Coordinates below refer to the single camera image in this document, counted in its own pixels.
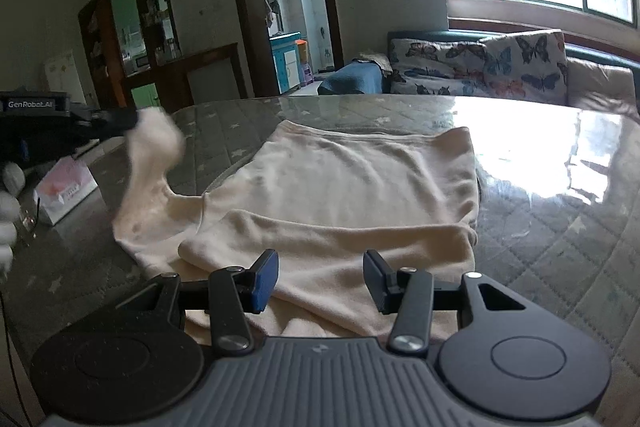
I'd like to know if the cream long-sleeve sweater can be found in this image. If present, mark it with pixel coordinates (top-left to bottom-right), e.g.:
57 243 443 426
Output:
113 108 480 339

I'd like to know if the white gloved left hand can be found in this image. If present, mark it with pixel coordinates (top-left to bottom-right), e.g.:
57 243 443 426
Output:
0 162 25 275

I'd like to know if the white refrigerator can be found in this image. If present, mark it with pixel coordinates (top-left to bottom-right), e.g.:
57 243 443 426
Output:
43 50 86 103

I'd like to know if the pink tissue pack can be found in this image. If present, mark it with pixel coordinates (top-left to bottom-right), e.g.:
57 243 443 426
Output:
34 156 98 225

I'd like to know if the dark wooden side table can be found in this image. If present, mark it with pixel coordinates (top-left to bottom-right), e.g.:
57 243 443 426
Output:
154 42 248 113

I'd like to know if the dark wooden display shelf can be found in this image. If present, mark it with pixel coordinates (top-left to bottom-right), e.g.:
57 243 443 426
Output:
78 0 181 108

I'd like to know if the blue white small cabinet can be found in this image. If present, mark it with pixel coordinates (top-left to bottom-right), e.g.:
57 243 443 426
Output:
269 31 304 93

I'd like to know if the blue folded blanket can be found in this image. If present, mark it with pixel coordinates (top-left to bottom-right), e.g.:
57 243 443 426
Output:
318 61 390 95

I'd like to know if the long butterfly print pillow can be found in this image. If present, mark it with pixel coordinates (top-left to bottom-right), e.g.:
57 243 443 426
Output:
390 38 489 96

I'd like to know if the square butterfly print cushion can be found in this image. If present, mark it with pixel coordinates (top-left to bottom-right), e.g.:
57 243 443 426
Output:
480 29 568 105

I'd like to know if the beige plain cushion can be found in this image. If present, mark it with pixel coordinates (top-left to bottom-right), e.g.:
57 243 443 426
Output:
567 57 639 121

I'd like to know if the teal bench sofa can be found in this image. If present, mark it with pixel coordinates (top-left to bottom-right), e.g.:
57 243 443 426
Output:
387 29 639 115

